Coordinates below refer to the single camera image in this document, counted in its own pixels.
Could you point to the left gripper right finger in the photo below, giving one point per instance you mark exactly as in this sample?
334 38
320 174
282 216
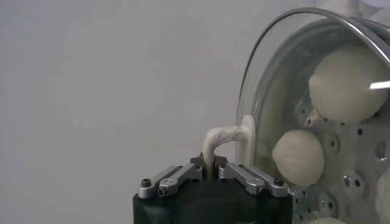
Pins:
253 182

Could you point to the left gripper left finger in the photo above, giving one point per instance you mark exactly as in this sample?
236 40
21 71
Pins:
176 178

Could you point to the white steamed baozi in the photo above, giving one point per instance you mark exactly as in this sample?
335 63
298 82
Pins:
298 158
327 221
344 85
383 194

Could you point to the perforated steel steamer basket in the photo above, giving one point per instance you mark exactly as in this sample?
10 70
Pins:
350 158

